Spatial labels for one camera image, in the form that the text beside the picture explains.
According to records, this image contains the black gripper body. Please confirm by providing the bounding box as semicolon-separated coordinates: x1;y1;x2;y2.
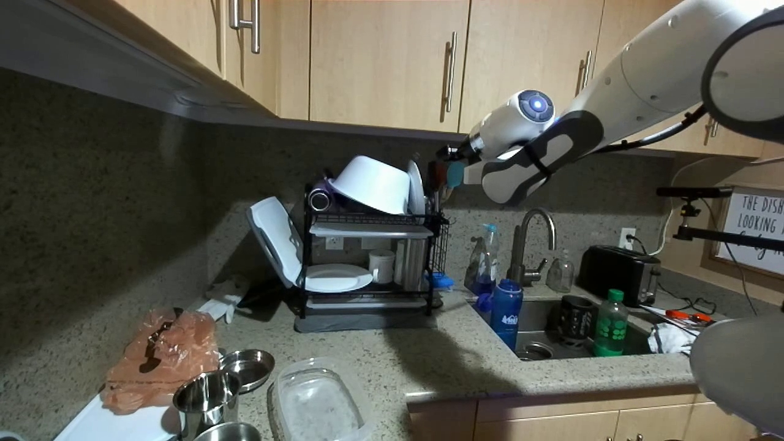
437;145;473;161

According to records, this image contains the black wire dish rack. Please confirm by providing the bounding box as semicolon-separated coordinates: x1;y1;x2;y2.
295;184;447;334

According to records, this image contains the teal silicone spatula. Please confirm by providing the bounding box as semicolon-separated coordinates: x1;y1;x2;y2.
445;161;465;196

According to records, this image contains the small steel bowl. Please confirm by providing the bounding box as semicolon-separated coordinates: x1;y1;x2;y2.
222;347;274;391

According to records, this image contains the white cutting board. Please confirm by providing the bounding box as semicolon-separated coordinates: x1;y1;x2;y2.
55;397;173;441

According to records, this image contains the white mug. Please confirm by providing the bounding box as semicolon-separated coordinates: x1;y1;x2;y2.
369;253;394;283

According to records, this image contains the black pot in sink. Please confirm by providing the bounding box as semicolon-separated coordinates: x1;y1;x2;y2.
546;297;598;343

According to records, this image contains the steel cup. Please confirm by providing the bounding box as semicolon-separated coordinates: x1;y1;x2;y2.
175;369;240;441

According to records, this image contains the framed wall sign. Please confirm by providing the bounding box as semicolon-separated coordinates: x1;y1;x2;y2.
706;188;784;283

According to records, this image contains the black toaster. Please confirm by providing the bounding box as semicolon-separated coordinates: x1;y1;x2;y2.
576;244;659;307

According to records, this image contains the green plastic bottle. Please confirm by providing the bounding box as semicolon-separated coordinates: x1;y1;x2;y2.
593;288;627;357

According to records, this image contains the large white bowl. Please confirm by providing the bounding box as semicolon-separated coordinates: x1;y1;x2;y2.
331;155;410;215

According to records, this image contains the clear plastic container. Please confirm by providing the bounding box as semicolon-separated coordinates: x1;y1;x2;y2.
273;368;369;441

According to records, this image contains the white dinner plate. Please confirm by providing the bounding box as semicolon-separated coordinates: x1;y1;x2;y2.
410;160;427;215

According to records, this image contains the clear spray bottle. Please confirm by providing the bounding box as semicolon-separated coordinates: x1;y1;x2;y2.
465;222;499;293

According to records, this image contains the white crumpled towel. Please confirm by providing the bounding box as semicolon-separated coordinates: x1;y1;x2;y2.
647;321;698;356

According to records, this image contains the blue water bottle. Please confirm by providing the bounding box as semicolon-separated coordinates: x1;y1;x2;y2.
490;278;525;351

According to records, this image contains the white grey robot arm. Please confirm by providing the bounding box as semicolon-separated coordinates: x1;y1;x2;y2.
452;0;784;204

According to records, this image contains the chrome kitchen faucet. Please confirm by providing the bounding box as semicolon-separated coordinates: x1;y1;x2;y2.
508;209;556;286

